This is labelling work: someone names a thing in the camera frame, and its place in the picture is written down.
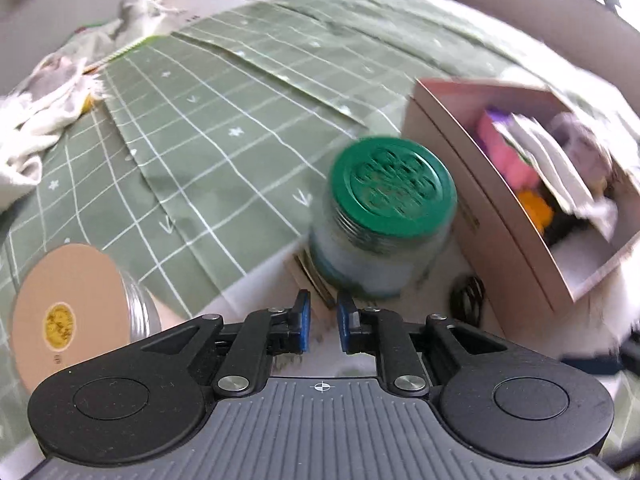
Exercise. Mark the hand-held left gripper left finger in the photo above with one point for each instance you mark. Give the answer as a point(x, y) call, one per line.
point(302, 322)

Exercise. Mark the white plastic bag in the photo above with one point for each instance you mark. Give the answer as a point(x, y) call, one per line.
point(555, 170)

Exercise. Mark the white fringed cloth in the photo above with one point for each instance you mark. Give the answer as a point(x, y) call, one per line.
point(40, 110)

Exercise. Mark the green and white bedsheet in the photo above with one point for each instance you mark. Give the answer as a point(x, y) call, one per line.
point(200, 125)

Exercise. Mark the orange soft toy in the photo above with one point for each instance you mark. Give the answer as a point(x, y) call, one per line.
point(535, 207)

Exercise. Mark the brown cardboard piece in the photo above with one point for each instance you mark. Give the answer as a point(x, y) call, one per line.
point(312, 280)

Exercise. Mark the glass jar with green lid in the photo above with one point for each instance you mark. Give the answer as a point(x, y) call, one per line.
point(390, 185)

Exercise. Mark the pink cardboard box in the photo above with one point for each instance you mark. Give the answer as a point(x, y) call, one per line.
point(500, 225)

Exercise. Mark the clear jar with tan lid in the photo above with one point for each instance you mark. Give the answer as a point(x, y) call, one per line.
point(75, 310)

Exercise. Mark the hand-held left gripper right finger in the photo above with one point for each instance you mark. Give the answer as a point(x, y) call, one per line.
point(344, 322)

